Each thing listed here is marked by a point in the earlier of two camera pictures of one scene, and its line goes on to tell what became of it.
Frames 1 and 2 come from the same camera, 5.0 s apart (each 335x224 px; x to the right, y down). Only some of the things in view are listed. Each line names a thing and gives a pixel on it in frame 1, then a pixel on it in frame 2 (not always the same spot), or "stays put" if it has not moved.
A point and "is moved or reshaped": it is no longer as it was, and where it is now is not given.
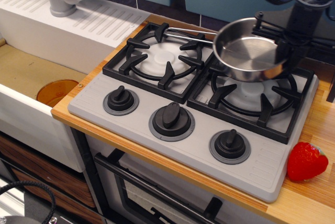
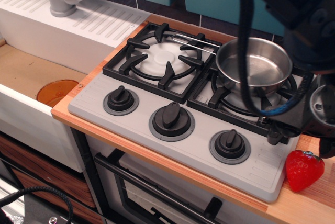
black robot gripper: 295,43 to 315,114
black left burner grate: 165,63 stays put
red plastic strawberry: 306,161 is moved or reshaped
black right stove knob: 230,147 stays put
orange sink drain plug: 52,92 stays put
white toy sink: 37,48 stays put
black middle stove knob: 171,122 stays put
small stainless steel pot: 246,48 is moved or reshaped
